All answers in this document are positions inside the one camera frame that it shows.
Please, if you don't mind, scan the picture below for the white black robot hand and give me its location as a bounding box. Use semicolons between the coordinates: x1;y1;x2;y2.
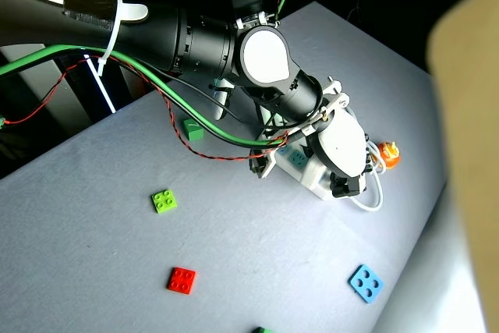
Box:
310;108;370;199
210;78;284;132

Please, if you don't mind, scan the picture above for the white blue power strip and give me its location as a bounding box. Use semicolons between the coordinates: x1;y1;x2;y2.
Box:
268;143;334;201

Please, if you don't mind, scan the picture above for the green number seven cube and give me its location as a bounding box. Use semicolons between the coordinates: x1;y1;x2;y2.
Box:
182;117;204;142

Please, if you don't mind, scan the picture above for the orange pumpkin toy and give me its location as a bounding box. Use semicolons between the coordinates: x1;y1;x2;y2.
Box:
376;140;402;170

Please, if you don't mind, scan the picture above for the lime green toy brick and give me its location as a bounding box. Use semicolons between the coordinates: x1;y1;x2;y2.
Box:
150;189;179;215

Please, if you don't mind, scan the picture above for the white light strip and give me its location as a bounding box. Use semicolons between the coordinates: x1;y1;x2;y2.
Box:
37;0;118;115

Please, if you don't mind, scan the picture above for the beige blurred panel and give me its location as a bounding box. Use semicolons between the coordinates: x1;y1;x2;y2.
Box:
426;0;499;333

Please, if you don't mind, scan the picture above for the blue four-hole block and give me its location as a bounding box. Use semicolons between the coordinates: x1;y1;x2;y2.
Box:
347;264;385;304

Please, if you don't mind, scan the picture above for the red toy brick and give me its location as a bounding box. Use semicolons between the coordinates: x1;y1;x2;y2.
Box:
167;266;197;296

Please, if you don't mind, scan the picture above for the grey table cloth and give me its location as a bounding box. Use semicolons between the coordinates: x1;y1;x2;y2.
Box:
0;0;488;333

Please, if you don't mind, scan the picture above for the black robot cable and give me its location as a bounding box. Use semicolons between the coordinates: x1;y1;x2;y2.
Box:
108;55;297;151

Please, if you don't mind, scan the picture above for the grey power strip cable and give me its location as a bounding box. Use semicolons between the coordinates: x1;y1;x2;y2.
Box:
349;137;385;212

